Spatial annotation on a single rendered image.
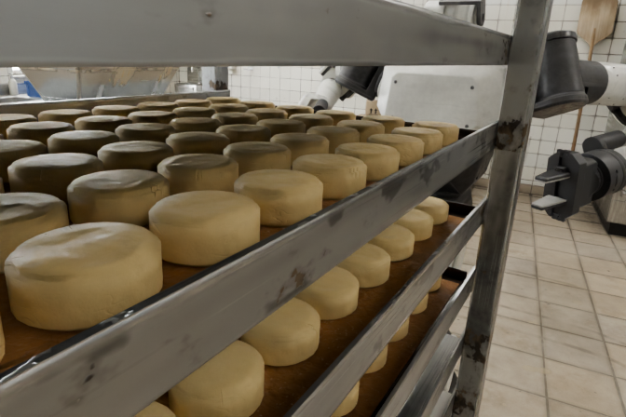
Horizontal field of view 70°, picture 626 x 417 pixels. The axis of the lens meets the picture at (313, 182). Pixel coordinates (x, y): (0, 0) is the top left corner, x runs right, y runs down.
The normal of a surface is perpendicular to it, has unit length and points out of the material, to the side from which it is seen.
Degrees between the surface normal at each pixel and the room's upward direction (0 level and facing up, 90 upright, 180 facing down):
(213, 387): 0
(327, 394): 90
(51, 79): 110
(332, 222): 90
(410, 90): 90
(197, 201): 0
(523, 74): 90
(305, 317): 0
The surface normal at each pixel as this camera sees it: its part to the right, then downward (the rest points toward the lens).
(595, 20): -0.37, 0.09
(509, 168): -0.54, 0.21
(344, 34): 0.84, 0.18
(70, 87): -0.33, 0.56
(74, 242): 0.04, -0.96
